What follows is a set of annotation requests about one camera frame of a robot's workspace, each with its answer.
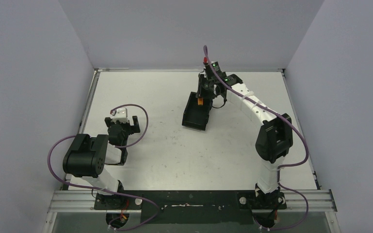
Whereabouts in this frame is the orange handle screwdriver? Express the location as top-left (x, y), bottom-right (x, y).
top-left (197, 97), bottom-right (204, 106)

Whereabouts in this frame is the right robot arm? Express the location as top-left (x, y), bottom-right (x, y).
top-left (196, 59), bottom-right (293, 209)

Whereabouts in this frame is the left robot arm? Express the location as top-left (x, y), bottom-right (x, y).
top-left (63, 116), bottom-right (140, 210)

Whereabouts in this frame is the black plastic bin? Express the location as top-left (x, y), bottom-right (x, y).
top-left (181, 92), bottom-right (212, 131)

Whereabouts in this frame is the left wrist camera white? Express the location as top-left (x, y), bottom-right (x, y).
top-left (111, 108), bottom-right (129, 123)

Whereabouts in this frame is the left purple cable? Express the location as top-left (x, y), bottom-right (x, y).
top-left (47, 103), bottom-right (160, 232)

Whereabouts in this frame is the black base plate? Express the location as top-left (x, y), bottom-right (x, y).
top-left (94, 190), bottom-right (287, 225)

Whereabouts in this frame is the aluminium rail frame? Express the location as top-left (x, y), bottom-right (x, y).
top-left (44, 70), bottom-right (341, 233)

